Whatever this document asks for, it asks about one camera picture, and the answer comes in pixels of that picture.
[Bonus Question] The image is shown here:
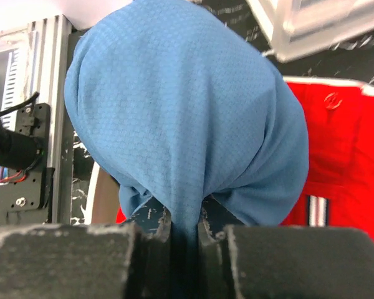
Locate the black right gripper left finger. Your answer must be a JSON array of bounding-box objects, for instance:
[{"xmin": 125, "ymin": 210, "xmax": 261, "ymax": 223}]
[{"xmin": 0, "ymin": 199, "xmax": 171, "ymax": 298}]

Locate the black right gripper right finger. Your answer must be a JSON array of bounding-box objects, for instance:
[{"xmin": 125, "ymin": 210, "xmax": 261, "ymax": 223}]
[{"xmin": 198, "ymin": 197, "xmax": 374, "ymax": 299}]

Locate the blue cloth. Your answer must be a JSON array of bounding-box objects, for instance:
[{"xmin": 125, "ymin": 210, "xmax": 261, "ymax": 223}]
[{"xmin": 64, "ymin": 1, "xmax": 309, "ymax": 237}]

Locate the red cloth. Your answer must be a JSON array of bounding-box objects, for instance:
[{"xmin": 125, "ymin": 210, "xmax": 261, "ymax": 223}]
[{"xmin": 108, "ymin": 75, "xmax": 374, "ymax": 240}]

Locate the white drawer organizer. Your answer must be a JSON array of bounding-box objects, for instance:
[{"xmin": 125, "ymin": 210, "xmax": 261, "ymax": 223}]
[{"xmin": 247, "ymin": 0, "xmax": 374, "ymax": 63}]

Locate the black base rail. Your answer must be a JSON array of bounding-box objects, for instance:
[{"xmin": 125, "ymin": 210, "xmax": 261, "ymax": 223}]
[{"xmin": 0, "ymin": 103, "xmax": 54, "ymax": 226}]

